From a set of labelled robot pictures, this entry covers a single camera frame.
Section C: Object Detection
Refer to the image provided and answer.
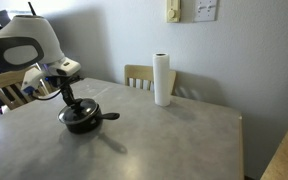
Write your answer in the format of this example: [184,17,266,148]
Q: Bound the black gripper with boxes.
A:
[45,75,84,106]

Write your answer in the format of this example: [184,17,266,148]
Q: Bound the glass lid with black knob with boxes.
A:
[57,97,100,126]

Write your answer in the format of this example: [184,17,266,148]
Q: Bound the light wooden slatted chair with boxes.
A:
[0,64,56,111]
[123,64,178,96]

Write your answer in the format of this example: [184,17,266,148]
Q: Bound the white paper towel roll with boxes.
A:
[152,52,172,107]

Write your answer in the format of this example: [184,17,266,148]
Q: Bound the grey angled panel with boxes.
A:
[0,9,12,27]

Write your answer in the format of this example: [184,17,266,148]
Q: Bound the wooden counter top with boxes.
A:
[259,102,288,180]

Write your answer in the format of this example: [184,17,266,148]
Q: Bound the black camera cable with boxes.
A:
[32,87,64,102]

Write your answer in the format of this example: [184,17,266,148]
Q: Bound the black saucepan with handle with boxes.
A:
[57,106,121,135]

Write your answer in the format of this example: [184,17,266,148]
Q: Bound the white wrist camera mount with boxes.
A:
[20,69,48,95]

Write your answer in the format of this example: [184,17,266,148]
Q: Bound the beige wall thermostat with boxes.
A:
[165,0,182,24]

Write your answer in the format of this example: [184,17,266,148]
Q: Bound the white wall switch plate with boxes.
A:
[193,0,218,23]

